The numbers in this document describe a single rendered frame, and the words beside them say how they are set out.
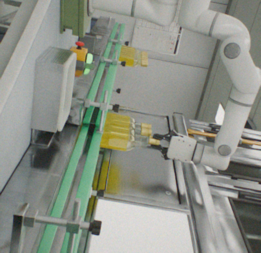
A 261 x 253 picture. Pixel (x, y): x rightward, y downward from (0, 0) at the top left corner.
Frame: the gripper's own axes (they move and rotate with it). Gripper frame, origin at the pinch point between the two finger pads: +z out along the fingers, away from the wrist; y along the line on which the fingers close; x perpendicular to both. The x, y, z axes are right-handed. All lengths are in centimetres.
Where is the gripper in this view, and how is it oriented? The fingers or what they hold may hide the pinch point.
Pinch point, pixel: (156, 141)
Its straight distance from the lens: 150.8
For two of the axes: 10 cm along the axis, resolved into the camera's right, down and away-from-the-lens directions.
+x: -2.6, 3.4, -9.0
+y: 1.8, -9.0, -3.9
